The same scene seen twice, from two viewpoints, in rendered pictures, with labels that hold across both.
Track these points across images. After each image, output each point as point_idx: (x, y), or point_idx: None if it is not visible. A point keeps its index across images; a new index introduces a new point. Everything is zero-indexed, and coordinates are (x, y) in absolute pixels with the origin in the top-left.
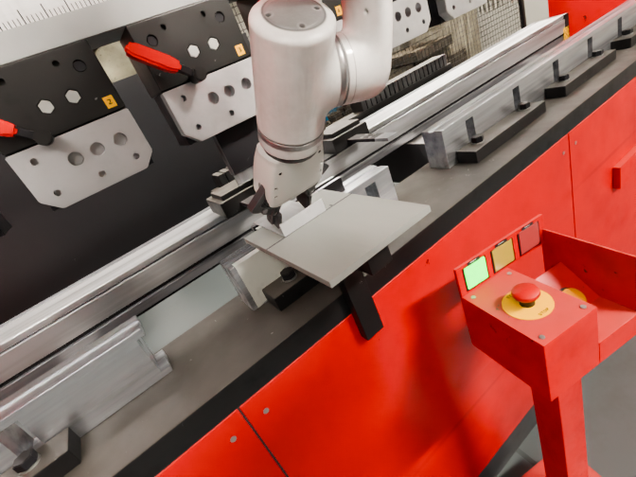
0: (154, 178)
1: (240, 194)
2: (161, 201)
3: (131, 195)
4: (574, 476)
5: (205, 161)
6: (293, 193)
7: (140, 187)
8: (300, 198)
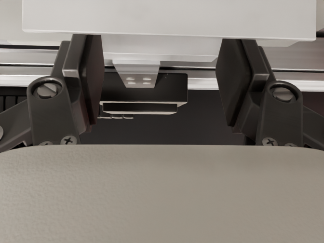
0: (188, 140)
1: (146, 99)
2: (195, 114)
3: (219, 135)
4: None
5: (125, 130)
6: (228, 195)
7: (207, 138)
8: (99, 71)
